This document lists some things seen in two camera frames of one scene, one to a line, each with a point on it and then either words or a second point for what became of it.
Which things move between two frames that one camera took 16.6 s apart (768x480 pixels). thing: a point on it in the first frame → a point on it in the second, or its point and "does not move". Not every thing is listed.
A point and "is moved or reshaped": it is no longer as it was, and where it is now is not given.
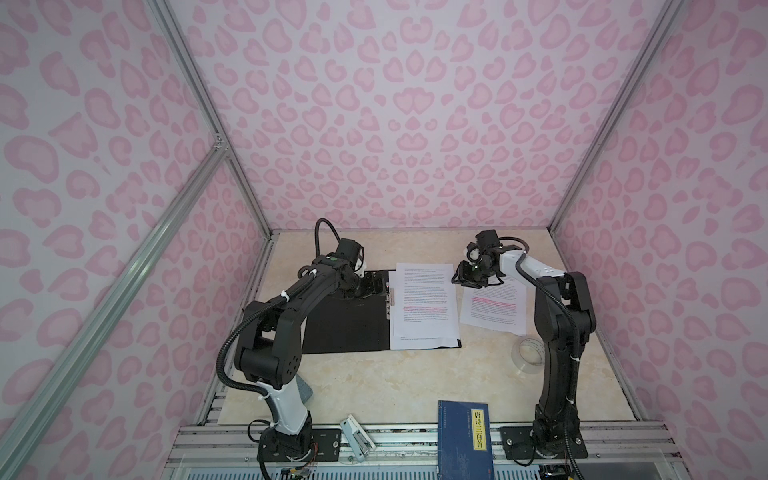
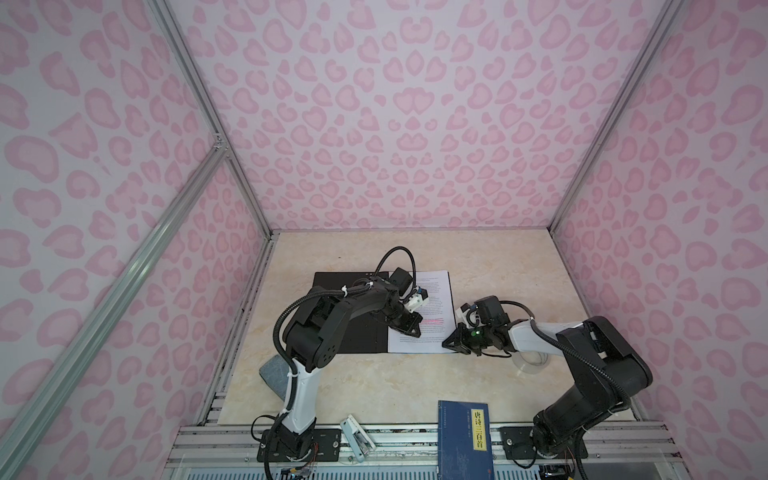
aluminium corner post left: (204, 98) does not move
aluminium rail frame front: (412, 452) does not move
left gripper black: (371, 289) → (415, 320)
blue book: (465, 450) does not move
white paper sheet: (500, 307) is moved or reshaped
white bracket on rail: (359, 441) does not move
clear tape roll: (528, 356) does not move
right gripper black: (464, 277) → (460, 345)
